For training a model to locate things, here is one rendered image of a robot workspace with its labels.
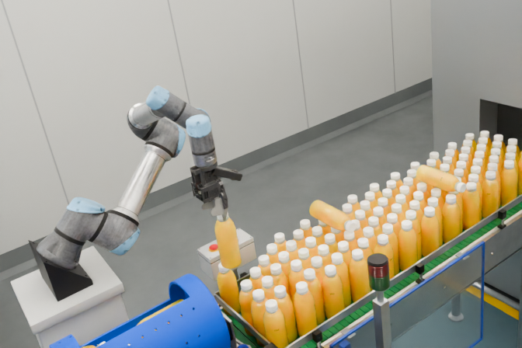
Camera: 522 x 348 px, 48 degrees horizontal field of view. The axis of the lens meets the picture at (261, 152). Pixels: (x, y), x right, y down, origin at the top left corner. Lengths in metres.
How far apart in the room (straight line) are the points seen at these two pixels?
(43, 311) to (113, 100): 2.66
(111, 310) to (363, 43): 4.21
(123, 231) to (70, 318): 0.34
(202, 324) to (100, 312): 0.48
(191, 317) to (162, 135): 0.73
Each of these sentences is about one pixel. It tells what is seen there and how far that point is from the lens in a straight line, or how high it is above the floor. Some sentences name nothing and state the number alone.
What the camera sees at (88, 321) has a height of 1.06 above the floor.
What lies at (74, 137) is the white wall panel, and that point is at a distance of 4.53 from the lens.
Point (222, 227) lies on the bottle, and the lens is 1.95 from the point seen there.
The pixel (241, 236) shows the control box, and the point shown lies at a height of 1.10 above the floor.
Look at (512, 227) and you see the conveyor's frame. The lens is 2.69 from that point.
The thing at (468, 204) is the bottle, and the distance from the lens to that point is 2.52.
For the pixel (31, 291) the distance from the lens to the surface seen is 2.26.
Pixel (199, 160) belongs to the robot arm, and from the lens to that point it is 1.81.
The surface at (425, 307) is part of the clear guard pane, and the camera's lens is 2.31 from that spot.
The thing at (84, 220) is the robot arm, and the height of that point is 1.38.
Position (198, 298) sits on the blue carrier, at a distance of 1.84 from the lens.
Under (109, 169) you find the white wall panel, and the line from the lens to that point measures 4.69.
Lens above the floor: 2.34
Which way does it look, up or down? 25 degrees down
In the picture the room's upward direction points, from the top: 9 degrees counter-clockwise
